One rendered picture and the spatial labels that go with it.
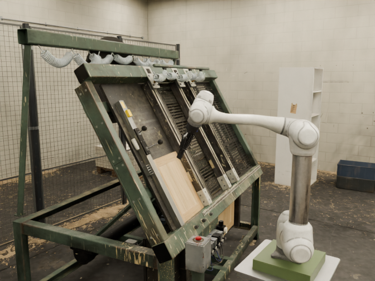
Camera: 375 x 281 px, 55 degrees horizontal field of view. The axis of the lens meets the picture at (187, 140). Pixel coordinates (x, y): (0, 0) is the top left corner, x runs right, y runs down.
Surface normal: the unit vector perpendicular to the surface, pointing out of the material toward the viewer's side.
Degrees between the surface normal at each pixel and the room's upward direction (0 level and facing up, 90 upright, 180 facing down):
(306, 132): 84
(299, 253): 95
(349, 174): 90
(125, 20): 90
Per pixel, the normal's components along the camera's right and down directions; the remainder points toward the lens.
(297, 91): -0.56, 0.14
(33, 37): 0.90, 0.07
